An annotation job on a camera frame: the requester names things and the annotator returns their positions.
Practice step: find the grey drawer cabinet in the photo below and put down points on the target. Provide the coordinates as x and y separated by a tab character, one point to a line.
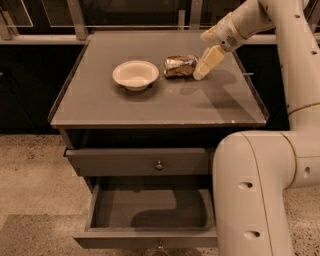
93	111

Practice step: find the metal railing frame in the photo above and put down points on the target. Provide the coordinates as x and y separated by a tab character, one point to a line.
80	19

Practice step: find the round top drawer knob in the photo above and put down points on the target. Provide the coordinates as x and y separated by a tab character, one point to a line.
159	166

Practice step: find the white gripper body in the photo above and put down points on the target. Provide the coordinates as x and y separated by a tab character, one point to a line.
227	34

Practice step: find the white paper bowl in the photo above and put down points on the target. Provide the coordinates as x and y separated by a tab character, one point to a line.
135	75

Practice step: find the round middle drawer knob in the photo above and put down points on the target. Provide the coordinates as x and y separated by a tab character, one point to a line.
160	246

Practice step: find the open grey middle drawer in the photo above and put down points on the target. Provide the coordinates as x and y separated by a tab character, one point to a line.
139	211

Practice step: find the grey top drawer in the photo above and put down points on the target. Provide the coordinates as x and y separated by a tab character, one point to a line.
92	162

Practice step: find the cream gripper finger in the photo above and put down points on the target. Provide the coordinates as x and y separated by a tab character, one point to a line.
208	61
209	35

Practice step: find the round drawer knob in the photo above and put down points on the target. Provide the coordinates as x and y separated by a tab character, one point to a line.
160	246
159	166

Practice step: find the crushed orange can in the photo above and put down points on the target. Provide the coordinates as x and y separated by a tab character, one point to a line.
180	66

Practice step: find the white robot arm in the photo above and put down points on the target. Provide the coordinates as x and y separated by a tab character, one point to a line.
252	169

